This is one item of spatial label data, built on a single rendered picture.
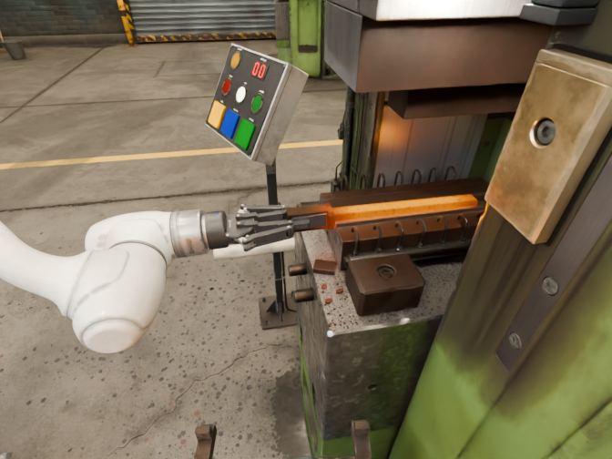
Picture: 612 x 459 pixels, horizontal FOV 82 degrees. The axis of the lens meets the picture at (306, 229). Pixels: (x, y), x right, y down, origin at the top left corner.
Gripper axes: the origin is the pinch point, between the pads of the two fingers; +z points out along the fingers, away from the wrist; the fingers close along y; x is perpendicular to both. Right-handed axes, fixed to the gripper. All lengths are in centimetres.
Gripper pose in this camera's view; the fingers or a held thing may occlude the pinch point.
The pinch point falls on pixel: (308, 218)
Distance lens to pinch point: 71.4
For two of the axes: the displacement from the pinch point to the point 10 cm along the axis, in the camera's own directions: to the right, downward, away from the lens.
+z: 9.8, -1.3, 1.3
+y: 1.8, 6.1, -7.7
